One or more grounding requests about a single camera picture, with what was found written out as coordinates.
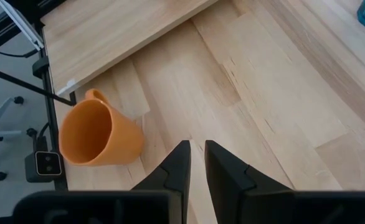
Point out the wooden tray board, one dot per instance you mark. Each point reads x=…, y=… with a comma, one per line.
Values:
x=72, y=99

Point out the light wooden shelf board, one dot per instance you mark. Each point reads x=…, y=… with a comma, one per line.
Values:
x=107, y=37

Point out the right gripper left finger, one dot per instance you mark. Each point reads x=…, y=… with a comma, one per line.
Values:
x=173, y=174

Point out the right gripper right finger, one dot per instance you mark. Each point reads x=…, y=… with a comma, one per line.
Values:
x=226, y=180

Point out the black aluminium table frame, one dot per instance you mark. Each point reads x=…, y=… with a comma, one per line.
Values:
x=50, y=93

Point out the orange plastic cup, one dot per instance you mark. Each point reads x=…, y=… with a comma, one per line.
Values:
x=107, y=137

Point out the white light bar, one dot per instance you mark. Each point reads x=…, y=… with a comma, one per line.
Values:
x=22, y=23

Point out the table-level camera box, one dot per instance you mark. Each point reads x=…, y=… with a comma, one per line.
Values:
x=45, y=163

